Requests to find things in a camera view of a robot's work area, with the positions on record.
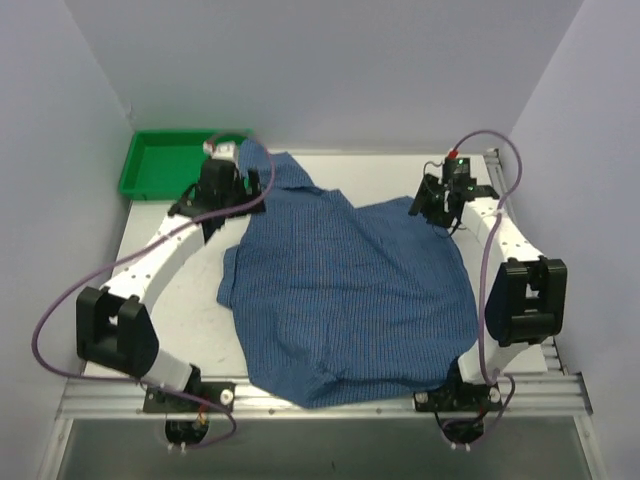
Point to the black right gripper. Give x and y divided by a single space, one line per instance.
430 201

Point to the aluminium right side rail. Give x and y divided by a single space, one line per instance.
493 164

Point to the blue checked long sleeve shirt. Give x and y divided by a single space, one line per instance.
336 304

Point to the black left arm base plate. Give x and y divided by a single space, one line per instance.
210 396

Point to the green plastic tray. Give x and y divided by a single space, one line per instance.
161 163

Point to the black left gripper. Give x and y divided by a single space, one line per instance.
245 187

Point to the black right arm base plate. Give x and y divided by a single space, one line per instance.
461 398

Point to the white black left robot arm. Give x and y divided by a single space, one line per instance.
114 328

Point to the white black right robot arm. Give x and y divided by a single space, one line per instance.
521 292

